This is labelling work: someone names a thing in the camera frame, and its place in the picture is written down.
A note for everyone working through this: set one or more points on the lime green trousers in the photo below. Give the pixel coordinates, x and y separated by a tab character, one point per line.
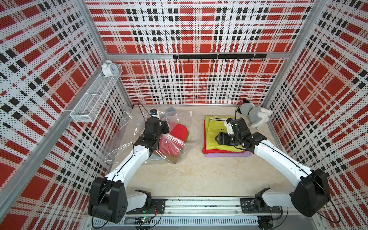
215	125

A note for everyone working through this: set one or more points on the black wall hook rail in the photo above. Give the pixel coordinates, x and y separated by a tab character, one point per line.
219	56

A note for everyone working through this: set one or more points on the white alarm clock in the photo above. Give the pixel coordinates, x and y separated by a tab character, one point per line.
109	69

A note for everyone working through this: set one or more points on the purple trousers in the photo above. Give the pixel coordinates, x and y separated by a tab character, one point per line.
230	154

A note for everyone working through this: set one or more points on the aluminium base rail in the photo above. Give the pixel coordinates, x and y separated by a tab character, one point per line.
209	213

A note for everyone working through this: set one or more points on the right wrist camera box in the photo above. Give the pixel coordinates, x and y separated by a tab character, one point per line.
228	126

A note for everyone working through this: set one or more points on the red trousers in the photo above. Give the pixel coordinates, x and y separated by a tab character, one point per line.
174	142
206	150

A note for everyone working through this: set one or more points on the white wire wall shelf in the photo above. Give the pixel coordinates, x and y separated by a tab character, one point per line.
90	105

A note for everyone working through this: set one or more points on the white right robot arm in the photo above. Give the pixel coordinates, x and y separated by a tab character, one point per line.
311	189

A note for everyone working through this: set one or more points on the grey white plush toy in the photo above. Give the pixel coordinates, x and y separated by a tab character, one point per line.
257	115

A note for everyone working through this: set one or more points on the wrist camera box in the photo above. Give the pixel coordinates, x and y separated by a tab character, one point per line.
154	113
228	126

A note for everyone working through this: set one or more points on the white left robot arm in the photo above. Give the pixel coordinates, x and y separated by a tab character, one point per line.
108	197

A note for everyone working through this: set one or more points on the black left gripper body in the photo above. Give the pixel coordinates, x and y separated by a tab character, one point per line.
163	129

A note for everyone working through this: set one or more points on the light blue folded garment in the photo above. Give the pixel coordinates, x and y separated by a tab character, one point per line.
157	157

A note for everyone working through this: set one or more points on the clear plastic vacuum bag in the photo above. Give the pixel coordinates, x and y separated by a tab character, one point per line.
120	145

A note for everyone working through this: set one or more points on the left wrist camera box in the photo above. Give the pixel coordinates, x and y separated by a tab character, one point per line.
154	113

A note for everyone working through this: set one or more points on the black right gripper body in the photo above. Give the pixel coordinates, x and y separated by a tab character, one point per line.
232	140

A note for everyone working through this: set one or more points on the brown folded trousers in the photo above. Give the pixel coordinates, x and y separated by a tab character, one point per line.
174	159

